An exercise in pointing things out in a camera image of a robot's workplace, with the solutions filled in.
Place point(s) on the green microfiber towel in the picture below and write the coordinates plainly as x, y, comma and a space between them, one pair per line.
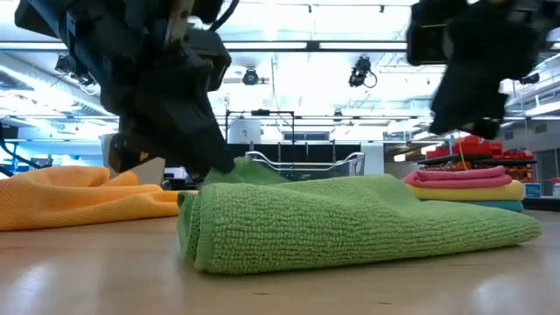
350, 219

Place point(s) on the blue microfiber towel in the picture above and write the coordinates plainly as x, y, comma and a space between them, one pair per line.
499, 205

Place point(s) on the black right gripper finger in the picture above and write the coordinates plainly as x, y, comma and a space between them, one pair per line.
470, 102
487, 130

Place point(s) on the yellow microfiber towel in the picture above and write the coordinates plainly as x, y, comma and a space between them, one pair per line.
472, 193

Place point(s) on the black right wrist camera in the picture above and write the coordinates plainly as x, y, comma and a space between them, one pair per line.
426, 39

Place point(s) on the round black ceiling spotlight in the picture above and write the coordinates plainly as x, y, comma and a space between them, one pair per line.
250, 76

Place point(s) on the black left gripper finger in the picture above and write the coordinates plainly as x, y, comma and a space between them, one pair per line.
175, 122
124, 151

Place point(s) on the white box appliance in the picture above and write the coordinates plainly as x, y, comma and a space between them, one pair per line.
245, 131

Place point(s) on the red parts bin rack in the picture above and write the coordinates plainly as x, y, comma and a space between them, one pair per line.
477, 151

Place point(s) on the white plant pot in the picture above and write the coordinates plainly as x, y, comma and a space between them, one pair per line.
151, 170

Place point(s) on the orange microfiber towel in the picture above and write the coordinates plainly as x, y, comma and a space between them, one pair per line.
79, 197

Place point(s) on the pink microfiber towel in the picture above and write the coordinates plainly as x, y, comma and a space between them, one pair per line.
459, 177

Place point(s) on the black ceiling-mounted camera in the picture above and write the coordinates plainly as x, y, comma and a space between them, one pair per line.
361, 70

